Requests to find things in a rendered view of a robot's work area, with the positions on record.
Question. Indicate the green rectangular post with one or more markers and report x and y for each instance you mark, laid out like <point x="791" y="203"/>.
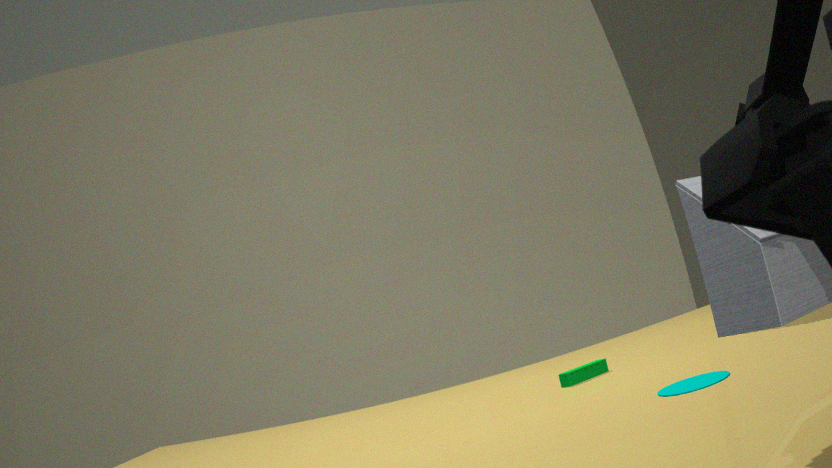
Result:
<point x="583" y="373"/>

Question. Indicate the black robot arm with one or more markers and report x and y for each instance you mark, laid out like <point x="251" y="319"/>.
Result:
<point x="794" y="30"/>

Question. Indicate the cyan circle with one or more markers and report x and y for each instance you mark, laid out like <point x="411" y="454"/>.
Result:
<point x="694" y="383"/>

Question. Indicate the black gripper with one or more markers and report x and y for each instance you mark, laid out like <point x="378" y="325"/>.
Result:
<point x="773" y="172"/>

